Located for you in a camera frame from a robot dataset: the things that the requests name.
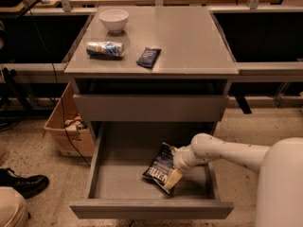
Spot cardboard box with clutter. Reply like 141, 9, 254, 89
45, 83, 95, 157

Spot open grey middle drawer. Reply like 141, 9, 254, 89
70, 122, 234, 219

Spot white ceramic bowl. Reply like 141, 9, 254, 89
99, 9, 129, 33

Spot beige trouser leg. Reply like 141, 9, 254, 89
0, 148, 31, 227

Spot small dark blue snack pouch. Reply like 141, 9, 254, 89
136, 47, 161, 68

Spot closed grey top drawer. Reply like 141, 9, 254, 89
73, 94, 228, 122

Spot black leather shoe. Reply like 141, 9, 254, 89
0, 168, 49, 199

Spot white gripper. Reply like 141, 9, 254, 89
164, 145, 203, 190

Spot grey drawer cabinet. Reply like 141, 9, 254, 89
63, 6, 240, 144

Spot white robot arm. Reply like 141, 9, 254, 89
164, 133, 303, 227

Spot black power cable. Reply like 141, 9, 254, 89
13, 0, 92, 167

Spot blue Kettle chip bag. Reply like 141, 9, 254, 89
143, 143, 174, 194

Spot blue silver soda can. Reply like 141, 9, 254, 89
86, 42, 124, 58

